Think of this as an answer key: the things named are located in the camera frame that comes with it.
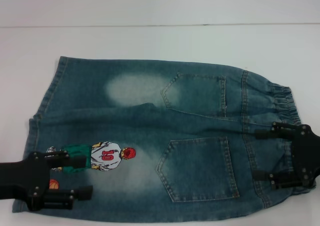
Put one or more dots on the blue denim shorts with print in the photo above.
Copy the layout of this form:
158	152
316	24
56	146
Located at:
200	111

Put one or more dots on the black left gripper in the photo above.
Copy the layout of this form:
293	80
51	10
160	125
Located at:
35	176

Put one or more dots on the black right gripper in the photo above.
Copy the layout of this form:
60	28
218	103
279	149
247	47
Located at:
311	156

